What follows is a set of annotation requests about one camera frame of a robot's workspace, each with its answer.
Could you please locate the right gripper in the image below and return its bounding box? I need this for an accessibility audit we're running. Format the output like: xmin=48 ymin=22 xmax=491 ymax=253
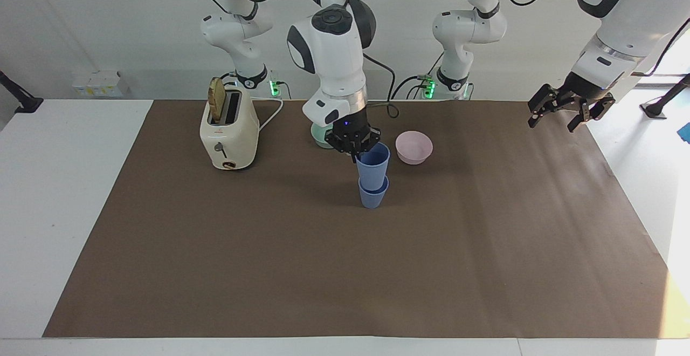
xmin=326 ymin=102 xmax=382 ymax=163

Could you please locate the pink bowl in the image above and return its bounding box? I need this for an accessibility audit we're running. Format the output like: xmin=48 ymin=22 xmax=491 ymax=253
xmin=395 ymin=131 xmax=433 ymax=165

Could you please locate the toast slice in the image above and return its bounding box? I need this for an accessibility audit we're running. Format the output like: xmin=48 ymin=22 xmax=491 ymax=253
xmin=208 ymin=77 xmax=227 ymax=125

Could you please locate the white toaster cable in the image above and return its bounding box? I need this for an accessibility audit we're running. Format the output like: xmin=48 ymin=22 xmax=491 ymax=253
xmin=258 ymin=98 xmax=284 ymax=133

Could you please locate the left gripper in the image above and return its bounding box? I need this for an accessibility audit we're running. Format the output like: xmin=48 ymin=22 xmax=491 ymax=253
xmin=527 ymin=72 xmax=616 ymax=133

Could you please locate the blue plastic cup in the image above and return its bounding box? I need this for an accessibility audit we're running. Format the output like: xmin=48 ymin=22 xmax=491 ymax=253
xmin=358 ymin=177 xmax=390 ymax=209
xmin=356 ymin=142 xmax=391 ymax=190

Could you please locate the cream toaster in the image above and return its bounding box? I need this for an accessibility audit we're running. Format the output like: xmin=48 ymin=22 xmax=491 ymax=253
xmin=199 ymin=87 xmax=260 ymax=171

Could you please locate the white wall socket box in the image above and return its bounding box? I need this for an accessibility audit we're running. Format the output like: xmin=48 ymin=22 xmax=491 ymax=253
xmin=72 ymin=70 xmax=130 ymax=98

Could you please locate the black stand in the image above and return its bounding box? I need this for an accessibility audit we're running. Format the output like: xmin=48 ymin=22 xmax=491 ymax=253
xmin=0 ymin=70 xmax=44 ymax=114
xmin=640 ymin=74 xmax=690 ymax=119

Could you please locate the mint green bowl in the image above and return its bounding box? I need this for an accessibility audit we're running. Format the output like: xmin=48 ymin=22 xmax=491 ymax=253
xmin=309 ymin=121 xmax=337 ymax=149

